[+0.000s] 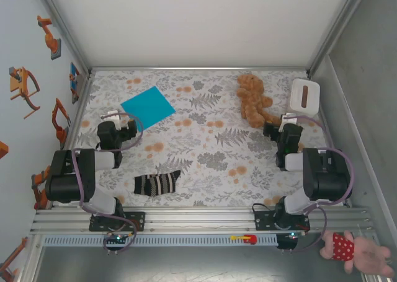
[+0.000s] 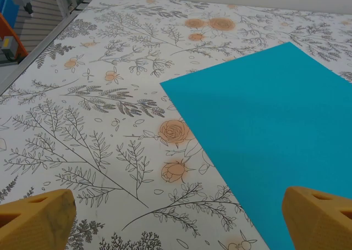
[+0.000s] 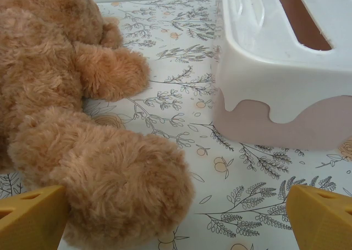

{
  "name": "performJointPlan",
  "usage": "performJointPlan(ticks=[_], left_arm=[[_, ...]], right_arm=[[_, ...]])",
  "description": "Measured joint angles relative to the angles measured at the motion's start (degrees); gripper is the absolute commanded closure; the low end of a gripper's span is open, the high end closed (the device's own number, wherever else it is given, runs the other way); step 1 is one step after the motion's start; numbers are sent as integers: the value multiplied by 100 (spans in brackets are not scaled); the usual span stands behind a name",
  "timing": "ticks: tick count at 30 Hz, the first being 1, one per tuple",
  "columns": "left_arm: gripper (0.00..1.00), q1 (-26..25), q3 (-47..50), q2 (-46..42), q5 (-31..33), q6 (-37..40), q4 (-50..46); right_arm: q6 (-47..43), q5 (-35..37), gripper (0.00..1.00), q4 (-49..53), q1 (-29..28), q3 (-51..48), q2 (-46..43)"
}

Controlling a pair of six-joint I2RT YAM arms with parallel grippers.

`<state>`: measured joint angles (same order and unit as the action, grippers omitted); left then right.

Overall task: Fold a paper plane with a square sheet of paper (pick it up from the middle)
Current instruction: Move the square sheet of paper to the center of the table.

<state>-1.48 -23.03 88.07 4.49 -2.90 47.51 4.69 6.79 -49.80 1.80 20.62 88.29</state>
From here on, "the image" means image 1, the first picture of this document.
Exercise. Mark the turquoise cloth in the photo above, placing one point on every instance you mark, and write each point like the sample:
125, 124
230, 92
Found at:
149, 107

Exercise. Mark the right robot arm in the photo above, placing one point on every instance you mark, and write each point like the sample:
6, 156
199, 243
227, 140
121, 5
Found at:
325, 183

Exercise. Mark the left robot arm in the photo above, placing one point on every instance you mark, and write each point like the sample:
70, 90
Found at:
68, 183

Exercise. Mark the white tissue box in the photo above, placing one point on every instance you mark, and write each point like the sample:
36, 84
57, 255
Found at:
296, 96

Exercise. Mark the brown teddy bear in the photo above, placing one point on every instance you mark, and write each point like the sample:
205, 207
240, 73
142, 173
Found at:
252, 93

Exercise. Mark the black white striped sock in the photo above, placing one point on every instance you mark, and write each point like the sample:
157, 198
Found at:
155, 184

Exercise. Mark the floral patterned table mat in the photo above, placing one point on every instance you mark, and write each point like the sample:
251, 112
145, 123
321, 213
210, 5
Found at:
217, 186

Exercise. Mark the red yellow small toy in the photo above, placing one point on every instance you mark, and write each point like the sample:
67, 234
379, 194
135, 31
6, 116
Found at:
249, 239

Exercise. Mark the pink plush toy polka-dot dress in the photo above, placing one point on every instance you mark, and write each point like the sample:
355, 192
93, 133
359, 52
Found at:
369, 257

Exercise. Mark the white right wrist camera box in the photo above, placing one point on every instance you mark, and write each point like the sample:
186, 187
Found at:
284, 125

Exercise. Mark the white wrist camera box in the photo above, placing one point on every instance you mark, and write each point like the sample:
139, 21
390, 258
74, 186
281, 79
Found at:
284, 125
117, 119

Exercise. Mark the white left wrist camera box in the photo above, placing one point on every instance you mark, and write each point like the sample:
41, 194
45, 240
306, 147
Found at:
117, 119

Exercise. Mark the aluminium frame side rail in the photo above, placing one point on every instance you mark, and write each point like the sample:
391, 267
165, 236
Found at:
322, 113
75, 124

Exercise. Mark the blue orange machine wall sticker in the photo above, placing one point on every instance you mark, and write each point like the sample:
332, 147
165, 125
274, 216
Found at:
74, 80

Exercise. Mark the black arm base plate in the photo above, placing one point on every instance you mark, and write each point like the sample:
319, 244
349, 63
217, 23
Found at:
138, 221
263, 221

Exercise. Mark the orange gripper wall sticker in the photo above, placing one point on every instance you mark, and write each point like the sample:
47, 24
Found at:
20, 83

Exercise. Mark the orange block wall sticker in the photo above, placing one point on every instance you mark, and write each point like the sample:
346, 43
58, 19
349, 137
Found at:
3, 150

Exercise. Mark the aluminium frame cross rail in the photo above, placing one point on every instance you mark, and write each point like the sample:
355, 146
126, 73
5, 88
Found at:
198, 68

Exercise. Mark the aluminium mounting rail beam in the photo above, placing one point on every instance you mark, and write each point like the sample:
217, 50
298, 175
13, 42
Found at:
201, 220

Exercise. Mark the aluminium frame post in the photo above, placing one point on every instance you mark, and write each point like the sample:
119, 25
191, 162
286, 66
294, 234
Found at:
62, 24
341, 24

